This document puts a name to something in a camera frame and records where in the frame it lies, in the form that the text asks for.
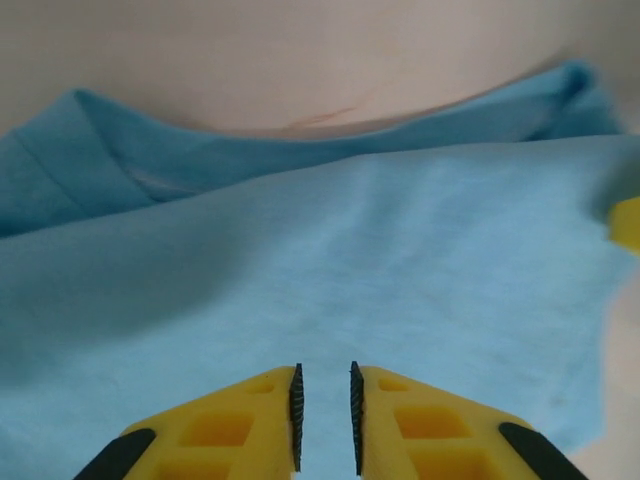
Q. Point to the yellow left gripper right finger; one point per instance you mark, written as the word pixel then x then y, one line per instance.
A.
pixel 390 405

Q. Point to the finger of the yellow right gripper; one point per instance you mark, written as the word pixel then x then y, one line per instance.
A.
pixel 627 225

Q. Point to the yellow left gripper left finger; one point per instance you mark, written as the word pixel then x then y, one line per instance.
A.
pixel 260 400

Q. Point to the light blue printed t-shirt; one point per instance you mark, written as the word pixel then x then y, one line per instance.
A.
pixel 300 250

